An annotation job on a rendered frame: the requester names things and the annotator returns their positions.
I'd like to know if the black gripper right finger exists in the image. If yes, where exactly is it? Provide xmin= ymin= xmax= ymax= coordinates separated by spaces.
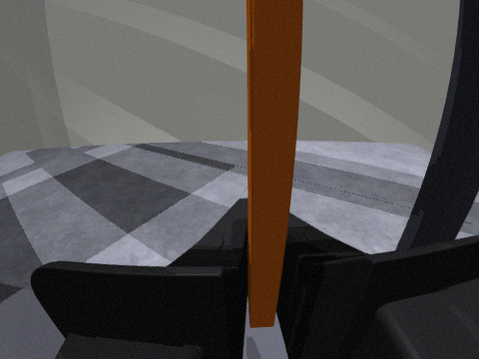
xmin=275 ymin=212 xmax=479 ymax=359

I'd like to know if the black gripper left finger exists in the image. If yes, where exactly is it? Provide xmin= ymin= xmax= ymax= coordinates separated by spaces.
xmin=31 ymin=198 xmax=248 ymax=359

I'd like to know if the grey ring with orange handle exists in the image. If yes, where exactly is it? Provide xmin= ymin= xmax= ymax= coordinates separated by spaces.
xmin=246 ymin=0 xmax=303 ymax=328

